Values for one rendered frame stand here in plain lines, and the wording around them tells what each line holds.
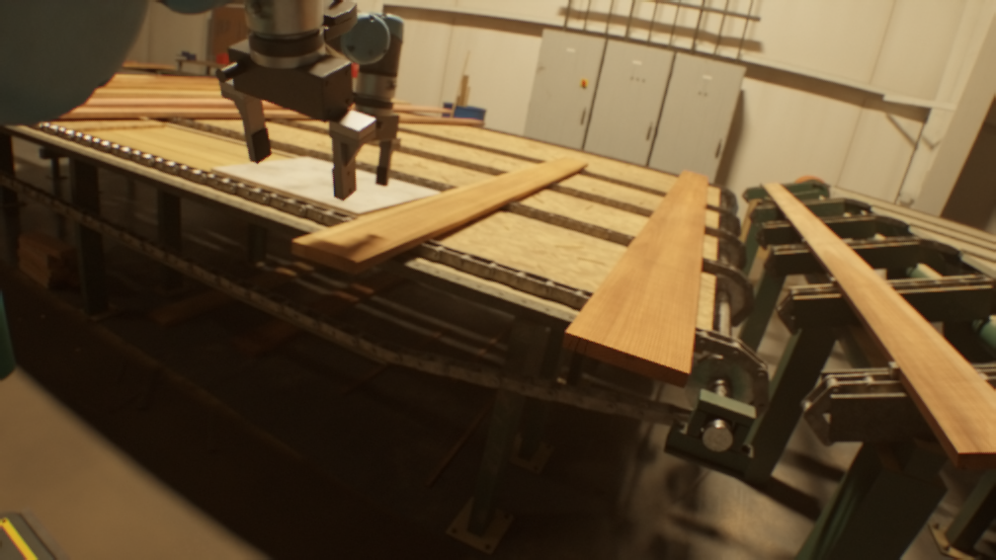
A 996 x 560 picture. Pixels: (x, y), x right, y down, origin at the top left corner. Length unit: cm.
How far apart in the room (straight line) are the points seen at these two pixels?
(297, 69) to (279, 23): 5
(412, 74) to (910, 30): 650
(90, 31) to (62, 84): 2
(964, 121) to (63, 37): 670
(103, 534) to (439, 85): 732
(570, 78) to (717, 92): 174
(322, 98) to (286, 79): 5
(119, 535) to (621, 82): 618
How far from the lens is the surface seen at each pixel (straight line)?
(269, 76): 59
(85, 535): 171
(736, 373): 111
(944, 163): 674
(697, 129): 647
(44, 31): 25
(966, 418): 98
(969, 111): 672
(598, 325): 89
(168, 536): 164
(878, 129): 732
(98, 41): 27
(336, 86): 56
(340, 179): 60
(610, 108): 660
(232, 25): 1077
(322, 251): 101
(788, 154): 712
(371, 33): 84
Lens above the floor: 122
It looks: 21 degrees down
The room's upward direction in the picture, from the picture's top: 11 degrees clockwise
